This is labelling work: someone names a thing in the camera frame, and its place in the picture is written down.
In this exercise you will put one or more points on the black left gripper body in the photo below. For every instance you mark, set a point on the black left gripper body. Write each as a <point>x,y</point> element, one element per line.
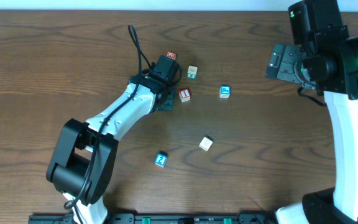
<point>168,101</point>

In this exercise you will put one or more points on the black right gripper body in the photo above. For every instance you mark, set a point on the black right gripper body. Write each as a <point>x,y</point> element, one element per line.
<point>282,62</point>

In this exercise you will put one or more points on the red letter I block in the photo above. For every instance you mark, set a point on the red letter I block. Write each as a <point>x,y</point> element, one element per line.
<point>185,95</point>

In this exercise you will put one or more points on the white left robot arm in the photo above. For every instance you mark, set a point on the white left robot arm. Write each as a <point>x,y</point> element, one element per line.
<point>82,163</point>

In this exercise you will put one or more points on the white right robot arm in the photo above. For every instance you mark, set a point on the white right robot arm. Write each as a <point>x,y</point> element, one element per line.
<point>318,29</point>

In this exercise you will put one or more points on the red number 3 block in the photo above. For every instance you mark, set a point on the red number 3 block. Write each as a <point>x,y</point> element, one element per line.
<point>171,55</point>

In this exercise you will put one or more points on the green number 4 block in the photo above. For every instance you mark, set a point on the green number 4 block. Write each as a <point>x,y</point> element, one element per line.
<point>192,72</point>

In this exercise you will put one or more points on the blue letter P block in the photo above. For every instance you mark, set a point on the blue letter P block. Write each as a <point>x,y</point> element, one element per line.
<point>225,91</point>

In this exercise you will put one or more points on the plain wooden ball block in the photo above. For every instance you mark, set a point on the plain wooden ball block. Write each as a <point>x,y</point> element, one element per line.
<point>206,143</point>

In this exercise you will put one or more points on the blue number 2 block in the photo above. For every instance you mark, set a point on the blue number 2 block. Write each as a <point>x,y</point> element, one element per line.
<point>161,159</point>

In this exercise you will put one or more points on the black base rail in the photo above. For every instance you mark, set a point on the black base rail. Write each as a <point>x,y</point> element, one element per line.
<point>128,218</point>

